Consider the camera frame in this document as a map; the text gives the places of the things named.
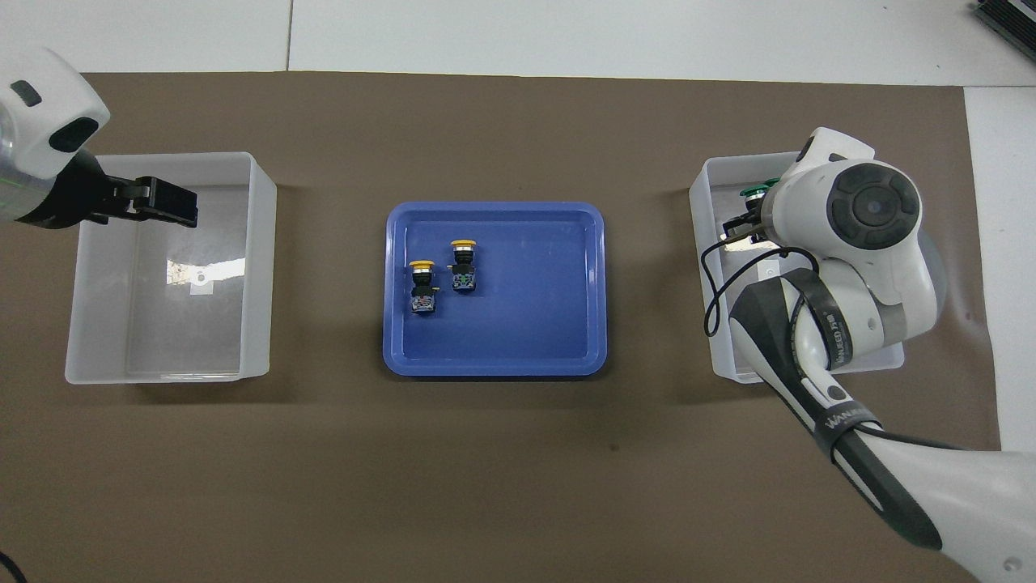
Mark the yellow push button switch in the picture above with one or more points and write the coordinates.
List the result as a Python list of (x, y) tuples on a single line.
[(463, 279), (422, 301)]

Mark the small white label sticker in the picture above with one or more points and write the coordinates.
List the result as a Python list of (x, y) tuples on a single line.
[(200, 285)]

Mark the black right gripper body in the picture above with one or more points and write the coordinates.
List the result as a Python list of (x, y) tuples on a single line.
[(746, 227)]

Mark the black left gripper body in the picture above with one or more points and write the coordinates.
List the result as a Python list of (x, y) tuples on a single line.
[(73, 198)]

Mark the black ribbed device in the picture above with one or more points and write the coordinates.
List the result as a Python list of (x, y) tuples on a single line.
[(1012, 16)]

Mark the brown table mat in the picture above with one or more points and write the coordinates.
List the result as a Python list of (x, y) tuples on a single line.
[(486, 470)]

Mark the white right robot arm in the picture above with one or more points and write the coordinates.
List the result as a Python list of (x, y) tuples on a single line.
[(874, 210)]

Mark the translucent white plastic box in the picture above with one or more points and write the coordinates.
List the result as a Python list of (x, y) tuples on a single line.
[(105, 308), (728, 186)]

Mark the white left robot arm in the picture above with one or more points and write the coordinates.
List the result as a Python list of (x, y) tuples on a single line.
[(40, 97)]

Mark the blue plastic tray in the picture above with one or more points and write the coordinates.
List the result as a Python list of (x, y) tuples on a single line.
[(502, 340)]

